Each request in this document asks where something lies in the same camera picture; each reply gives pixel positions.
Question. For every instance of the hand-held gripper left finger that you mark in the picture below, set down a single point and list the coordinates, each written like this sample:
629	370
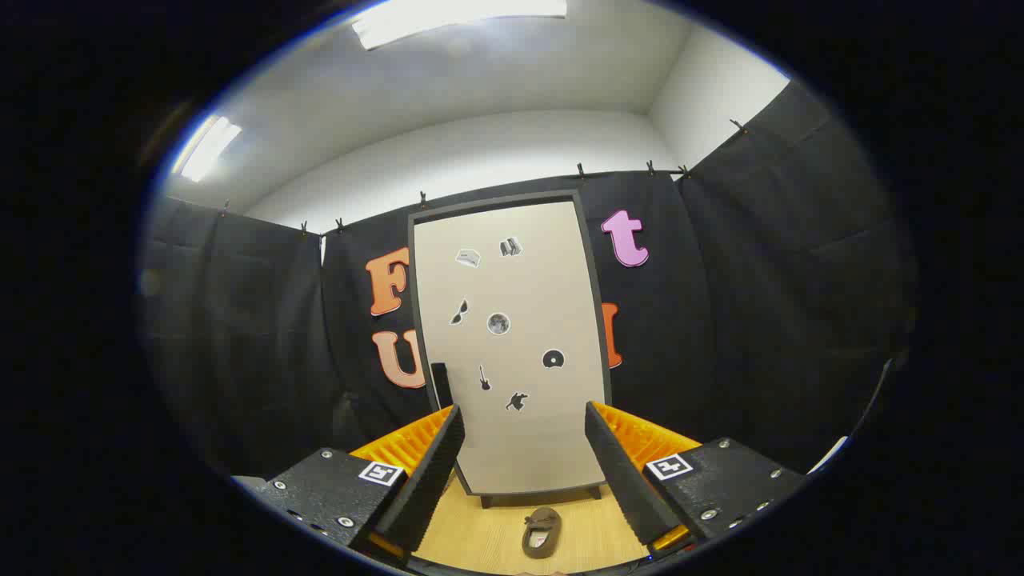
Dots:
436	464

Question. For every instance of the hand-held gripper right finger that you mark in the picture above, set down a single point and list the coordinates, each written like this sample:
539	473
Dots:
616	464

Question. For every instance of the brown fuzzy shoe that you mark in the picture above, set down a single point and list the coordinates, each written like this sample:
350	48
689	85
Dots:
542	546

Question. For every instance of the beige shoe cabinet door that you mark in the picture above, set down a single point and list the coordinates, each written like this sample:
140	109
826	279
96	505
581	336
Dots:
528	272

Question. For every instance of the dark grey shoe cabinet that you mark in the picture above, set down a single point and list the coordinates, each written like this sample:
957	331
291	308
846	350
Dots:
496	206

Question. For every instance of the black backdrop cloth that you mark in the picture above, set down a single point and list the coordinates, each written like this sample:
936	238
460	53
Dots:
720	320

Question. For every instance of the row of black clips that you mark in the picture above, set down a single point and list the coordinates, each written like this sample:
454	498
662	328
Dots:
581	170

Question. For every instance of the narrow ceiling light strip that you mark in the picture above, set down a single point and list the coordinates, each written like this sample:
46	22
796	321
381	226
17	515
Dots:
206	150

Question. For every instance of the wide ceiling light panel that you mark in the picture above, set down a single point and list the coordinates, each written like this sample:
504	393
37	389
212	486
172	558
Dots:
448	20

